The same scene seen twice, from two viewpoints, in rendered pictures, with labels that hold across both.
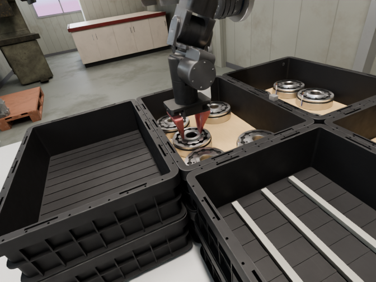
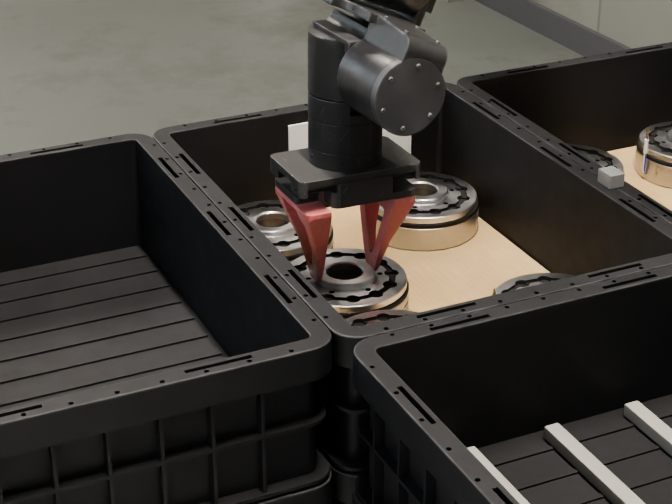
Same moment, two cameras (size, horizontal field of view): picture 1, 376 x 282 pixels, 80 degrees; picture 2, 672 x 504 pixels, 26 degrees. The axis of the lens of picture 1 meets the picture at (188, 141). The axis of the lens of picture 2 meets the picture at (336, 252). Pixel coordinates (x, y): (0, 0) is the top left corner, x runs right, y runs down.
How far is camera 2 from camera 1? 0.59 m
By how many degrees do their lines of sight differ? 9
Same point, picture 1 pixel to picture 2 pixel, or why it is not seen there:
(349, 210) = not seen: outside the picture
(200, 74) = (404, 93)
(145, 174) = not seen: hidden behind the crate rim
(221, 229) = (437, 436)
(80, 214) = (97, 404)
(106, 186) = not seen: hidden behind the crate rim
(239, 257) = (471, 472)
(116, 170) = (91, 362)
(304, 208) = (650, 475)
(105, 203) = (155, 387)
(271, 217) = (562, 489)
